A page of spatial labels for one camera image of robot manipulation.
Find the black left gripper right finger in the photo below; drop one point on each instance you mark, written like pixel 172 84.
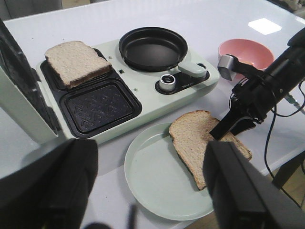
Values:
pixel 242 197

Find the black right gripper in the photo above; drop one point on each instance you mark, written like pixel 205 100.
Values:
pixel 251 103

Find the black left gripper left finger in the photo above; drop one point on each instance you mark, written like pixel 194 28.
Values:
pixel 53 191

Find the bread slice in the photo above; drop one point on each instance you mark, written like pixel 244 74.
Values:
pixel 75 63
pixel 190 134

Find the pink plastic bowl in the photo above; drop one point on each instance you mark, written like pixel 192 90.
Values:
pixel 247 51

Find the breakfast maker lid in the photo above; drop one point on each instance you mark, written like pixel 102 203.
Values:
pixel 20 93

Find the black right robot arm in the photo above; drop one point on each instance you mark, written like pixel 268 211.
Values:
pixel 288 69

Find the mint green breakfast maker base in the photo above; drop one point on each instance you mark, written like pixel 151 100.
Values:
pixel 121 100

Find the silver right control knob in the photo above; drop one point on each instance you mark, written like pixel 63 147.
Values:
pixel 167 82

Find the mint green plate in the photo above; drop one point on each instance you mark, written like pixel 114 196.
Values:
pixel 159 180

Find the black round frying pan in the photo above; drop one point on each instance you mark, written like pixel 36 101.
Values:
pixel 152 49

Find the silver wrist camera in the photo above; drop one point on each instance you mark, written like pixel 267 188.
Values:
pixel 225 67

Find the mint green pan handle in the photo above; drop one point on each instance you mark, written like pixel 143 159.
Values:
pixel 192 69

